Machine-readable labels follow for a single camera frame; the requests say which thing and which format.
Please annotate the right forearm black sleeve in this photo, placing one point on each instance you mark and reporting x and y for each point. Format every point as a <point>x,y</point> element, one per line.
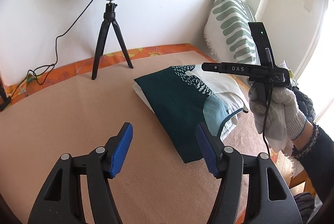
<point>317,159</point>

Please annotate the white tree print t-shirt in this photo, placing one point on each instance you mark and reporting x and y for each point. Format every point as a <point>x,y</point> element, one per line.
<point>183,96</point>

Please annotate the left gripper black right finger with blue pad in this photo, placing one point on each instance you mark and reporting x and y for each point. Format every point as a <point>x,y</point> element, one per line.
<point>269,198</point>

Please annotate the grey striped trouser leg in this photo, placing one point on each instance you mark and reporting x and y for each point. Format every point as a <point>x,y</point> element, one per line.
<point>306,206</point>

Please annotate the right hand white knit glove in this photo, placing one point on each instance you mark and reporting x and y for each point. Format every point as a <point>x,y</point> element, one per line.
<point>282,122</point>

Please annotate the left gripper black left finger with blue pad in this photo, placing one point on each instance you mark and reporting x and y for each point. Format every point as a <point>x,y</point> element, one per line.
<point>60,198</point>

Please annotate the black clothes pile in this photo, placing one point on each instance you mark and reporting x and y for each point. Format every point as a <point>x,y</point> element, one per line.
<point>305,104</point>

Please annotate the orange floral bedsheet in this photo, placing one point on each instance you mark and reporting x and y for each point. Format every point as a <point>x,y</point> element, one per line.
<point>289,168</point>

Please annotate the green leaf pattern pillow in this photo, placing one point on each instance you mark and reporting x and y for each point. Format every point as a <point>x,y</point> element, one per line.
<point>227,32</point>

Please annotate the black tripod legs left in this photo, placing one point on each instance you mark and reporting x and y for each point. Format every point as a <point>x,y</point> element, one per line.
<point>5,100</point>

